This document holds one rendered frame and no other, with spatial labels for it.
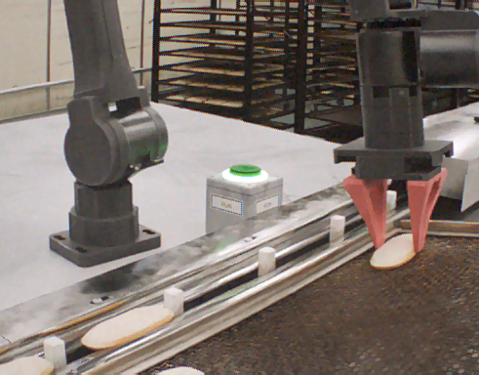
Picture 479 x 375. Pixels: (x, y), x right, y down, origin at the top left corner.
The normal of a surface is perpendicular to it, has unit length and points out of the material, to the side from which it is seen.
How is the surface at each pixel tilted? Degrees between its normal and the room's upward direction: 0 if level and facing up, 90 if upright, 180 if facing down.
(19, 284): 0
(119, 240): 90
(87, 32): 89
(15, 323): 0
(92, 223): 90
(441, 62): 97
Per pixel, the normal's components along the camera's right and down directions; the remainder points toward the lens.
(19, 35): 0.80, 0.15
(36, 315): 0.03, -0.96
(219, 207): -0.62, 0.21
